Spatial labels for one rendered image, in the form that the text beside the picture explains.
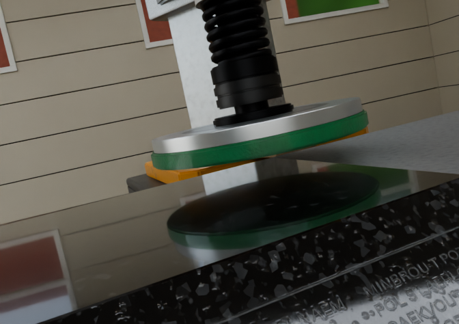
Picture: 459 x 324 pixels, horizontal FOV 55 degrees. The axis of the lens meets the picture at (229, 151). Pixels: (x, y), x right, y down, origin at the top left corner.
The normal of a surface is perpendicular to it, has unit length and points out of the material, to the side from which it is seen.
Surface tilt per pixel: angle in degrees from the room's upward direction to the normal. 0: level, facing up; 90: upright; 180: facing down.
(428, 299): 45
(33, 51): 90
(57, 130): 90
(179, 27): 90
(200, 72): 90
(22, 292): 0
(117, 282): 0
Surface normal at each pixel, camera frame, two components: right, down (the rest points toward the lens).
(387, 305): 0.12, -0.68
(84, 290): -0.20, -0.97
